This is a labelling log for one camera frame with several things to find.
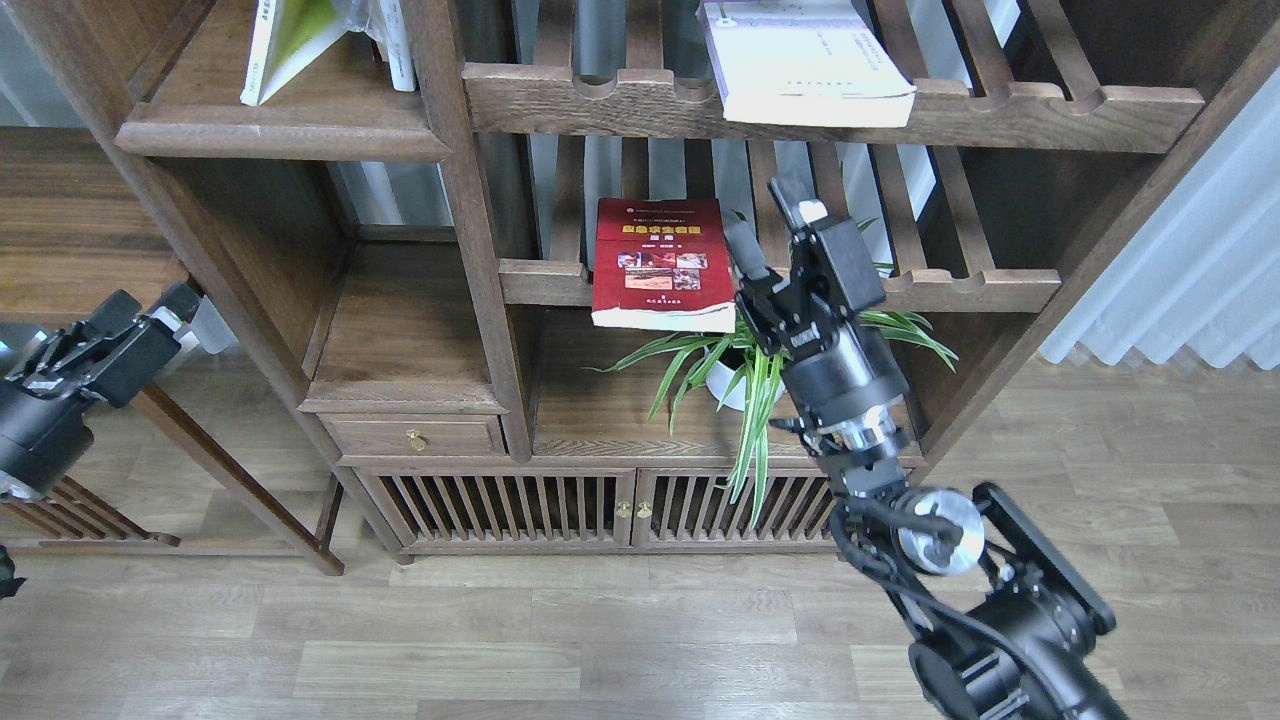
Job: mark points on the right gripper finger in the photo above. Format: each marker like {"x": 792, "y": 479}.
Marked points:
{"x": 761, "y": 297}
{"x": 829, "y": 259}

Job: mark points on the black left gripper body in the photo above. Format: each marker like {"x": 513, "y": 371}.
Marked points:
{"x": 42, "y": 436}

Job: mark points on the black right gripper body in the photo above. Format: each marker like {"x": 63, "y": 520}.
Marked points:
{"x": 841, "y": 375}

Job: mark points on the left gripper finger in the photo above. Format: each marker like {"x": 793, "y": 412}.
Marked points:
{"x": 152, "y": 344}
{"x": 69, "y": 353}

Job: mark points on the white purple cover book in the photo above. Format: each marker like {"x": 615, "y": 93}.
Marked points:
{"x": 803, "y": 63}

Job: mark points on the yellow green cover book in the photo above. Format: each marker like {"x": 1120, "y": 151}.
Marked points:
{"x": 287, "y": 36}

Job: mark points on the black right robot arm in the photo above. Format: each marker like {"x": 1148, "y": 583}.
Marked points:
{"x": 1001, "y": 624}

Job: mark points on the green spider plant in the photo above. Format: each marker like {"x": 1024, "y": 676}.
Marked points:
{"x": 691, "y": 355}

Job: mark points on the white plant pot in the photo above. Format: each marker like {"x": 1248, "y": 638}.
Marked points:
{"x": 719, "y": 378}

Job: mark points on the red cover book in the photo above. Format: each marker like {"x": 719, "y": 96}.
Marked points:
{"x": 662, "y": 266}

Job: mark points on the wooden side table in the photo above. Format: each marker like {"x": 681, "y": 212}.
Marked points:
{"x": 73, "y": 232}

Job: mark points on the right slatted cabinet door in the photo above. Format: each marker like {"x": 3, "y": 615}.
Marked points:
{"x": 690, "y": 511}

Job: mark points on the slatted cabinet door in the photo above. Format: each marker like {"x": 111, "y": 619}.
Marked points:
{"x": 690, "y": 511}
{"x": 506, "y": 510}

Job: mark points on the small wooden drawer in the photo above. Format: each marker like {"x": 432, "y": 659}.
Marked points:
{"x": 382, "y": 434}

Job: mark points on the dark wooden bookshelf unit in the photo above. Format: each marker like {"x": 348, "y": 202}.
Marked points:
{"x": 427, "y": 253}

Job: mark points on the left slatted cabinet door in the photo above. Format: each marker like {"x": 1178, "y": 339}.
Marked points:
{"x": 506, "y": 510}

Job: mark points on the white curtain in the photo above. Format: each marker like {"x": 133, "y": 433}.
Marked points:
{"x": 1202, "y": 275}

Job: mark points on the white rolled papers in plastic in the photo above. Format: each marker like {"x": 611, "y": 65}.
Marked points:
{"x": 384, "y": 23}

